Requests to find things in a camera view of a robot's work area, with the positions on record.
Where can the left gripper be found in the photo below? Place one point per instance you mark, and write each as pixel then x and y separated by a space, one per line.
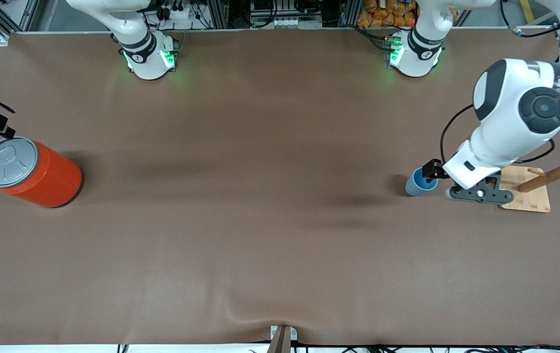
pixel 432 169

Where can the light blue plastic cup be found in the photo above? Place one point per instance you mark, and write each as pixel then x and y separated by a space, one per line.
pixel 413 187

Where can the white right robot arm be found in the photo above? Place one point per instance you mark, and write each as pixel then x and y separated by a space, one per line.
pixel 145 54

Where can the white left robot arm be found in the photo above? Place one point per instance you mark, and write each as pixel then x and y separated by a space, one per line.
pixel 505 113

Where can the orange can with grey lid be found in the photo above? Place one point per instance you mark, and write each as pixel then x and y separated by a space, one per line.
pixel 47 179

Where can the wooden mug tree stand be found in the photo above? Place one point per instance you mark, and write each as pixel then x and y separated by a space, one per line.
pixel 530 198

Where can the brown table mat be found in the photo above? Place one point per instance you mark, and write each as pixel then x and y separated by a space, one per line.
pixel 280 220

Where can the bag of orange fruits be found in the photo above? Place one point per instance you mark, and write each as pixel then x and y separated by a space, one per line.
pixel 385 14

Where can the white terminal strip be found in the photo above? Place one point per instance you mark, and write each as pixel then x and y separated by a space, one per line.
pixel 290 22

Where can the white power strip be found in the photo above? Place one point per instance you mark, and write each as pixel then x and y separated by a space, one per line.
pixel 179 12

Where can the metal table corner bracket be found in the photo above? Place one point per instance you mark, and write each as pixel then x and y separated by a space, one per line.
pixel 4 40

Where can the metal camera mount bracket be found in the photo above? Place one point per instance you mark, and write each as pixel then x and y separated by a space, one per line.
pixel 282 338

